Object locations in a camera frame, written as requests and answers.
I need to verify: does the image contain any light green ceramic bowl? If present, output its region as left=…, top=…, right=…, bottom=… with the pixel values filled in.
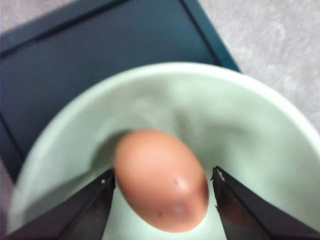
left=6, top=62, right=320, bottom=240

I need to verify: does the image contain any dark teal rectangular tray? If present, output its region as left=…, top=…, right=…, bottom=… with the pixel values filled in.
left=0, top=0, right=241, bottom=181

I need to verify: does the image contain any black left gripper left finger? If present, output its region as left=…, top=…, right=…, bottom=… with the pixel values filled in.
left=4, top=168, right=116, bottom=240

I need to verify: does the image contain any brown egg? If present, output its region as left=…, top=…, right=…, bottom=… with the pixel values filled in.
left=114, top=128, right=209, bottom=232

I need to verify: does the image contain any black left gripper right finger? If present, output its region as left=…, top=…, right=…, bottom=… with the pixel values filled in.
left=211, top=166, right=320, bottom=240

